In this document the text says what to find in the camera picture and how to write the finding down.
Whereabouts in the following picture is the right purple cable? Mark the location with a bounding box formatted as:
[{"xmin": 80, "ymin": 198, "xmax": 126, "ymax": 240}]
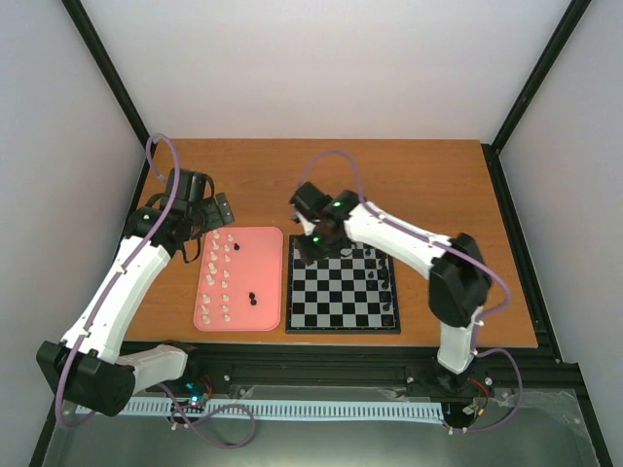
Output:
[{"xmin": 301, "ymin": 150, "xmax": 525, "ymax": 435}]

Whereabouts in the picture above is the pink plastic tray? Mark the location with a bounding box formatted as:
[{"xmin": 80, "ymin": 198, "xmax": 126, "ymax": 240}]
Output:
[{"xmin": 193, "ymin": 227, "xmax": 284, "ymax": 332}]

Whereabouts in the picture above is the black aluminium frame rail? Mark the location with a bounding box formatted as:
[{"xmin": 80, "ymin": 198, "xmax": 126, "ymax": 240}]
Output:
[{"xmin": 192, "ymin": 343, "xmax": 584, "ymax": 398}]

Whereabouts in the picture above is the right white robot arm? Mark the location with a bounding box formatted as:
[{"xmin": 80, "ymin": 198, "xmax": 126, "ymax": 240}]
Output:
[{"xmin": 289, "ymin": 182, "xmax": 493, "ymax": 377}]

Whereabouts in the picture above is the black white chessboard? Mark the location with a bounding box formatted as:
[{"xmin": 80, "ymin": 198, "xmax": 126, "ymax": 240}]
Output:
[{"xmin": 285, "ymin": 236, "xmax": 401, "ymax": 334}]

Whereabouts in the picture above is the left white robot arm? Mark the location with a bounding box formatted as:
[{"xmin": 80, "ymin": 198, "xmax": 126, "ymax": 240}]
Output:
[{"xmin": 36, "ymin": 169, "xmax": 234, "ymax": 418}]

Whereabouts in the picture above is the light blue slotted cable duct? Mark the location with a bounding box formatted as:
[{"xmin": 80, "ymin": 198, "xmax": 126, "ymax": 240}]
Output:
[{"xmin": 119, "ymin": 394, "xmax": 447, "ymax": 425}]

